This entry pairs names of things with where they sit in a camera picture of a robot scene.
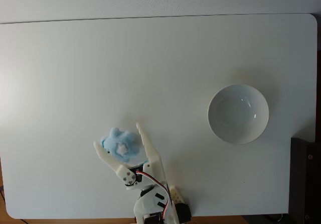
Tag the sky blue plush doll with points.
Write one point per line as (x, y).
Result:
(120, 138)

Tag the white ceramic bowl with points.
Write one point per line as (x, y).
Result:
(238, 114)

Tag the black table clamp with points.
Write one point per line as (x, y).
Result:
(185, 211)

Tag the black cabinet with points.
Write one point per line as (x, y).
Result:
(306, 178)

